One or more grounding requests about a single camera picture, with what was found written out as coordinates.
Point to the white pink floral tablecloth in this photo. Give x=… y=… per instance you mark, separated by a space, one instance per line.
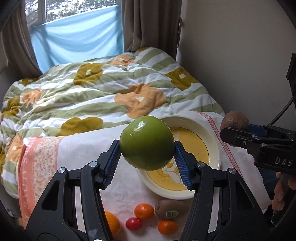
x=43 y=156

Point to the red tomato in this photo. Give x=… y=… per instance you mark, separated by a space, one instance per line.
x=133 y=224

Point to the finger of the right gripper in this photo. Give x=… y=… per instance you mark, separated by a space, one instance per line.
x=246 y=140
x=257 y=130

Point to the large orange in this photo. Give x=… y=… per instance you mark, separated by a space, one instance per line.
x=113 y=222

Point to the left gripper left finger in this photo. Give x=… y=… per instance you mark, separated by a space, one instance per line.
x=70 y=208

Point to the brown kiwi with green sticker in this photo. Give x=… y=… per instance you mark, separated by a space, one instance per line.
x=169 y=209

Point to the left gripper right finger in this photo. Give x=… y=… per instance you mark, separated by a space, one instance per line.
x=239 y=214

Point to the right brown curtain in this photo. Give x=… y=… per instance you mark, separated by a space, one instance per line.
x=149 y=23

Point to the green striped floral duvet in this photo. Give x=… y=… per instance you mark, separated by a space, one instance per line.
x=95 y=94

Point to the left brown curtain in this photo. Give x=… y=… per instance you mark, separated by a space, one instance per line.
x=17 y=41

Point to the large green apple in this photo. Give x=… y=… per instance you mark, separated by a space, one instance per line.
x=147 y=143

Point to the brown curtain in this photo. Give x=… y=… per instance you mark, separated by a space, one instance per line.
x=17 y=41
x=149 y=23

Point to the window glass and frame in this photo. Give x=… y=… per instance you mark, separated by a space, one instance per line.
x=43 y=11

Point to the light blue window cloth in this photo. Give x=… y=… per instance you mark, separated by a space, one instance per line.
x=77 y=38

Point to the cream yellow ceramic bowl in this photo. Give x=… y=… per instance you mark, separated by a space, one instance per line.
x=197 y=140

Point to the person's right hand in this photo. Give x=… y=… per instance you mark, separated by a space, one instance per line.
x=279 y=193

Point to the brown kiwi without visible sticker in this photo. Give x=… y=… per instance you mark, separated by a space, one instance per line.
x=235 y=120

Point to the small mandarin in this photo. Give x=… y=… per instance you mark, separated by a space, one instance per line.
x=144 y=211
x=168 y=227

